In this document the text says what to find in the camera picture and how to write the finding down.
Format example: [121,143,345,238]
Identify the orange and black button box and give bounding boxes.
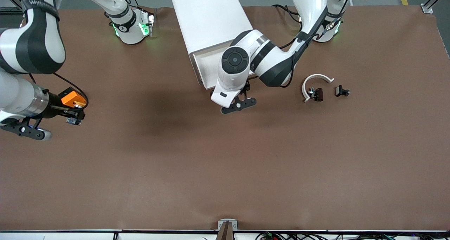
[58,87,88,108]

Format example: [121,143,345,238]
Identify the white curved plastic part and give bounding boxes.
[302,74,335,103]

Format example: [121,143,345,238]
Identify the small dark brown component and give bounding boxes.
[307,87,324,102]

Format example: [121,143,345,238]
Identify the brown table cover sheet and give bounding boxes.
[0,4,450,232]

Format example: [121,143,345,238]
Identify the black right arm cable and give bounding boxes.
[52,72,89,108]

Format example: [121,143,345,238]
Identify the black base cable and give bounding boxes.
[272,4,301,23]

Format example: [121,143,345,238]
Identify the aluminium frame post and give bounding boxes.
[0,0,25,16]
[421,0,450,14]

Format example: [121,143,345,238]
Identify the grey metal table bracket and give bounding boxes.
[218,219,238,230]

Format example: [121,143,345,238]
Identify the bundle of mixed cables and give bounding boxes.
[256,232,438,240]

